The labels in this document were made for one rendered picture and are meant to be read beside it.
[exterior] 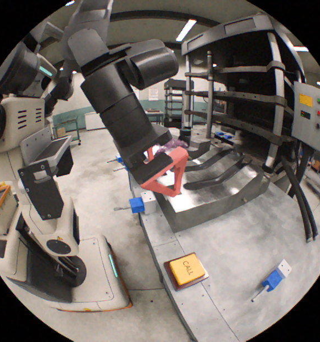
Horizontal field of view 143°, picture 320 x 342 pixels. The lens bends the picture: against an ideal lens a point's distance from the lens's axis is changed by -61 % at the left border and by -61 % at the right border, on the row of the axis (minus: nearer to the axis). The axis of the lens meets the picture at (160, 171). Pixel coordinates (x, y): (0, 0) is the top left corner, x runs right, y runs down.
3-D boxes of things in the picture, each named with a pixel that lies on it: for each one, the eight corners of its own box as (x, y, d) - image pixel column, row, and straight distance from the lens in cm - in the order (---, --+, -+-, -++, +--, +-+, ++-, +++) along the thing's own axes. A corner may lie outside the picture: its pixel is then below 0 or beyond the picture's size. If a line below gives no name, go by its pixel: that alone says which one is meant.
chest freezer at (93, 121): (116, 125, 764) (115, 108, 756) (113, 127, 689) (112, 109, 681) (91, 128, 808) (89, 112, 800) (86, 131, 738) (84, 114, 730)
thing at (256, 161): (267, 186, 95) (271, 176, 92) (180, 132, 182) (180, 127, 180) (295, 167, 173) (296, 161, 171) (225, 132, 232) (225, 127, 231)
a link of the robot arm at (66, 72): (79, 26, 85) (79, 17, 78) (104, 25, 83) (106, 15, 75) (58, 101, 70) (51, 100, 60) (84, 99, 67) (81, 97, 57)
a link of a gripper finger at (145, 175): (176, 169, 26) (155, 125, 21) (201, 189, 21) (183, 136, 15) (147, 190, 25) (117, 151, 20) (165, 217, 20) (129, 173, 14)
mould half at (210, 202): (173, 233, 39) (177, 197, 29) (149, 184, 57) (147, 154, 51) (266, 191, 72) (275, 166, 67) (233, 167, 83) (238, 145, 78)
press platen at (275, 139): (276, 166, 90) (284, 139, 87) (181, 122, 178) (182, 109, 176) (299, 156, 170) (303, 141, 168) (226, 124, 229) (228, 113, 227)
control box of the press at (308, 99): (256, 261, 147) (328, 90, 101) (240, 241, 149) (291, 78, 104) (268, 250, 162) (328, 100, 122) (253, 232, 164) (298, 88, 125)
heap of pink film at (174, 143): (156, 160, 64) (156, 144, 61) (139, 150, 78) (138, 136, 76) (193, 149, 80) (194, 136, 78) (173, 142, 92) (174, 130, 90)
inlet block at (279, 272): (250, 308, 39) (263, 304, 34) (241, 296, 37) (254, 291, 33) (280, 277, 46) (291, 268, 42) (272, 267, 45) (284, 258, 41)
